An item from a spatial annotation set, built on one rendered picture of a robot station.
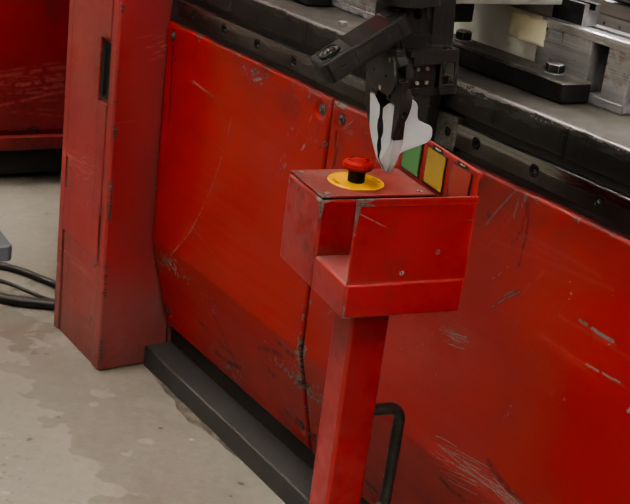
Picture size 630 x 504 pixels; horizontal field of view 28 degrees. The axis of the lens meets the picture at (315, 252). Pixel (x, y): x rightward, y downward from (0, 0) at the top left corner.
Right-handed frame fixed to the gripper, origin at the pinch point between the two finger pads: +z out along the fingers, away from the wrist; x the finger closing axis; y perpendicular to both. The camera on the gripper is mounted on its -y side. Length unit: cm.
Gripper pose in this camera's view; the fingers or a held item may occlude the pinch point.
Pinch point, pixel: (381, 161)
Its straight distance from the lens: 147.5
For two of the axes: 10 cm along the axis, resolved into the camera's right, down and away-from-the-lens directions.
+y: 9.2, -1.2, 3.8
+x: -4.0, -3.7, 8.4
